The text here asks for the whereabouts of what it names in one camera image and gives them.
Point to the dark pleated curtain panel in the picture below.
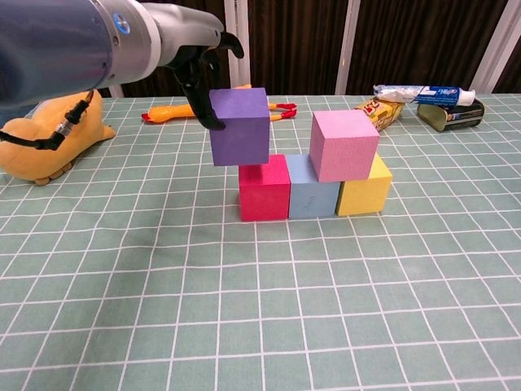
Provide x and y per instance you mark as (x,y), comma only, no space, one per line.
(419,40)
(293,45)
(163,81)
(513,69)

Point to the gold snack packet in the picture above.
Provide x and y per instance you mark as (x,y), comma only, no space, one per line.
(386,114)

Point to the purple foam cube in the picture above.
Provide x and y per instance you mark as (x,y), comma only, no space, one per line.
(240,126)

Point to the pink foam cube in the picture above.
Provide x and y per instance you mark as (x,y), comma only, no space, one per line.
(346,150)

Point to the yellow rubber chicken toy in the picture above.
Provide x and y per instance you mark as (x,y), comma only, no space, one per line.
(171,113)

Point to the yellow plush animal toy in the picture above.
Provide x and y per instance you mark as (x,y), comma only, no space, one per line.
(24,150)

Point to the white blue toothpaste tube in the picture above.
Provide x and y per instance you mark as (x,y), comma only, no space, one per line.
(427,94)

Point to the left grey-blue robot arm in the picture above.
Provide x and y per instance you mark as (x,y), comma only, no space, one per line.
(61,45)

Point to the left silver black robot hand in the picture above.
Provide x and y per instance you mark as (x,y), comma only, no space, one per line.
(191,32)

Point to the light blue foam cube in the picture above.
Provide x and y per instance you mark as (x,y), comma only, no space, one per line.
(313,199)

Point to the green checked tablecloth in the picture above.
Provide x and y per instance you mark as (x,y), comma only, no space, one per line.
(260,305)

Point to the yellow foam cube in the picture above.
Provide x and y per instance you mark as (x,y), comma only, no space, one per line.
(362,197)

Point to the dark tin can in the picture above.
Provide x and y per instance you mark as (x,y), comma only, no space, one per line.
(452,116)

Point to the red foam cube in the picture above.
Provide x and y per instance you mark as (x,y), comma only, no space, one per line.
(264,195)

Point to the white partition post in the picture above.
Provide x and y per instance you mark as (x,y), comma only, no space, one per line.
(240,24)
(346,45)
(498,40)

